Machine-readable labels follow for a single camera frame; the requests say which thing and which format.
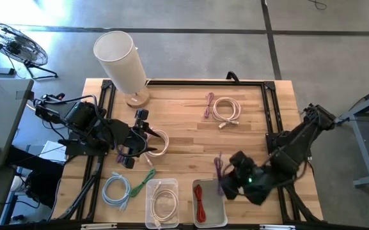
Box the white metal bracket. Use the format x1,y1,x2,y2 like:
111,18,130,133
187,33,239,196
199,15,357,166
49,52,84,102
81,223,118,230
259,224,297,230

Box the white paper sheet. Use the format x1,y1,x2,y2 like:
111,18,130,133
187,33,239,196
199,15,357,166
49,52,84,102
38,140,68,164

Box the grey metal table stand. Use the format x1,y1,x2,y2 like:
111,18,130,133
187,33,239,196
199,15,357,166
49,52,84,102
333,81,369,188

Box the green cable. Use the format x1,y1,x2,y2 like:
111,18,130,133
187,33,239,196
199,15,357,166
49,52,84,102
129,168,157,198

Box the thin black floor cable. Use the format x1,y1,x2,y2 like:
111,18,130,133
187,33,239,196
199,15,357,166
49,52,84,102
306,0,328,11

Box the clear plastic bin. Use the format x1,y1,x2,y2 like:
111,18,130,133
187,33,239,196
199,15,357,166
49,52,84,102
145,178,180,230

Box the black floor fan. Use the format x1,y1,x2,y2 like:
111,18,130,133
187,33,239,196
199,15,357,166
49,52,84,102
0,21,59,80

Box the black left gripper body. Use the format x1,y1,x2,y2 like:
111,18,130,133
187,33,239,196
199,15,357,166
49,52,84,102
116,108,150,169

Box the black clamp handle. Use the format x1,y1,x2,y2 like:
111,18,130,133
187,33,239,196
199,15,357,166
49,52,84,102
225,70,241,82

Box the pink cable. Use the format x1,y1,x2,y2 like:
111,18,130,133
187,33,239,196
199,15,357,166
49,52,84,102
203,91,216,119

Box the red cable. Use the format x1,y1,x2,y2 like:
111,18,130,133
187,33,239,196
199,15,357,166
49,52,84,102
192,184,207,224

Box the white plastic bin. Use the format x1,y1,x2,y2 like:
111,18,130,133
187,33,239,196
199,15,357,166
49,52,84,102
191,178,228,228

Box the light blue cable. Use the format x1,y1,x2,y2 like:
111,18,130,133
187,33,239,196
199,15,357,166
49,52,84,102
102,171,132,212

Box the white cylinder lamp wooden base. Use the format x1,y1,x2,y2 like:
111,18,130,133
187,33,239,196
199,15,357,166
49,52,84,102
93,30,152,109

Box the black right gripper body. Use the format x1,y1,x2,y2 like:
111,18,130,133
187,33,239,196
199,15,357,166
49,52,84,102
221,150,258,201

